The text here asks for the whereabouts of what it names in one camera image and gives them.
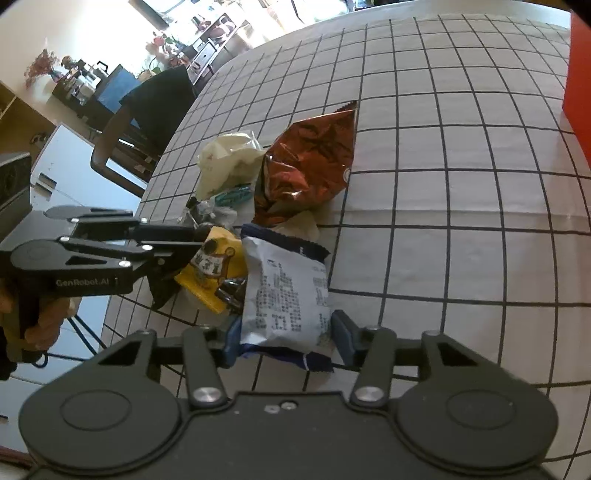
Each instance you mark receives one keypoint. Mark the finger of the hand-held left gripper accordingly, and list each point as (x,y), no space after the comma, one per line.
(161,258)
(152,231)

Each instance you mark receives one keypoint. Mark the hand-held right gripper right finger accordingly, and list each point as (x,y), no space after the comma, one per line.
(344,337)

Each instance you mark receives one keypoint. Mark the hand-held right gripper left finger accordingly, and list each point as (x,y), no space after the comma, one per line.
(233,342)

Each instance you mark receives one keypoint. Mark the yellow snack packet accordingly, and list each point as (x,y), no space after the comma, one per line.
(217,258)

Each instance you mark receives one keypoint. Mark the clear pack of dark snack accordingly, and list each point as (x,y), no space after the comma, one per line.
(217,214)

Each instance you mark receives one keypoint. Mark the white blue snack packet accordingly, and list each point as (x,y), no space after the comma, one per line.
(286,295)

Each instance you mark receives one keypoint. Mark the red brown chip bag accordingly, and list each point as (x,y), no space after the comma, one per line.
(304,161)

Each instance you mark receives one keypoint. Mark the red cardboard box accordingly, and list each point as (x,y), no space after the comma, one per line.
(579,83)

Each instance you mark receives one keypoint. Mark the person's left hand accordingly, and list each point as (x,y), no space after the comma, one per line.
(46,323)

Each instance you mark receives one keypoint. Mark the silver packet with dark ends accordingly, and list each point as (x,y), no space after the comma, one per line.
(231,295)

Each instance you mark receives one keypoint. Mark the small teal candy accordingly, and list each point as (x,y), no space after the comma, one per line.
(233,194)

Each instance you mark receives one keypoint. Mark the dark wooden chair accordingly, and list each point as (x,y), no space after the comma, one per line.
(115,147)

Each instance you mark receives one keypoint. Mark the cream crumpled wrapper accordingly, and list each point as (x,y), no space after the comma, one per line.
(226,159)

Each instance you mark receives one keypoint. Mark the white flat panel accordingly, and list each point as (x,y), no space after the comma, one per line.
(69,161)

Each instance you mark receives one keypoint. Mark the dark cloth on chair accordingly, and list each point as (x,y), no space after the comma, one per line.
(161,101)

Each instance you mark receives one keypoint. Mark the low dark cabinet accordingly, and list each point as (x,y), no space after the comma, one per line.
(78,94)

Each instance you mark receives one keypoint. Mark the red flower bouquet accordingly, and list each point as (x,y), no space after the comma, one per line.
(161,46)

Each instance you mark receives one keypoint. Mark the checked tablecloth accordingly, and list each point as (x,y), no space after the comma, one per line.
(461,184)

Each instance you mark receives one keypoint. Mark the pink flowers in vase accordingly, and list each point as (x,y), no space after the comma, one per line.
(41,64)

